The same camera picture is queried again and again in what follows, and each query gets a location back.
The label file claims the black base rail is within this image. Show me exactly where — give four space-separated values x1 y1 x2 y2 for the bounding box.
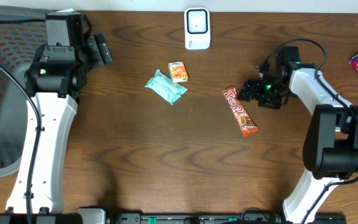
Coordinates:
114 207 347 224

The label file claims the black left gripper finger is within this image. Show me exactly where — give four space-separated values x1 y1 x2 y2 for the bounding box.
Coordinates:
86 37 104 69
94 33 113 64

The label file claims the white barcode scanner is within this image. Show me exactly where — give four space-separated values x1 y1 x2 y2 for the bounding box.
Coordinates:
184 7 211 50

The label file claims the small orange tissue pack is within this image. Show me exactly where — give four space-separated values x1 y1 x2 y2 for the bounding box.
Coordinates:
168 62 188 83

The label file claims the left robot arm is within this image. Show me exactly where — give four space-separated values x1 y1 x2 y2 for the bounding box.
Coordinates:
0 9 112 224

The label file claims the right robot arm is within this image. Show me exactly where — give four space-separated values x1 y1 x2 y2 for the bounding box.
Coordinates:
237 46 358 223

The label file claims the orange brown snack bar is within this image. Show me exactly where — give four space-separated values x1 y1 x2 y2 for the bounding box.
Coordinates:
222 86 259 136

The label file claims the teal snack bar wrapper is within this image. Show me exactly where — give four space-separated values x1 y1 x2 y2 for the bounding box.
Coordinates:
145 69 188 105

